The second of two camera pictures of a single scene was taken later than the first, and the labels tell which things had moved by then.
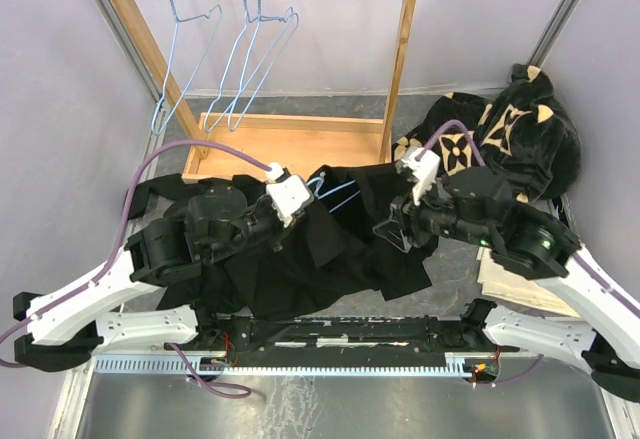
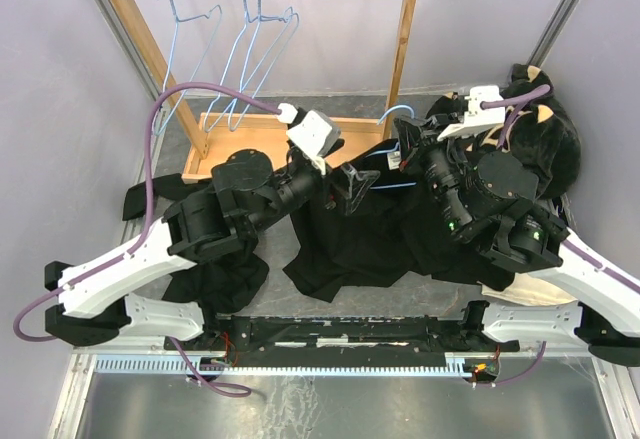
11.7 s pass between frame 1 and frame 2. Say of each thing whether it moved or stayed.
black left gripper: moved
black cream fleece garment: stayed
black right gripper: moved
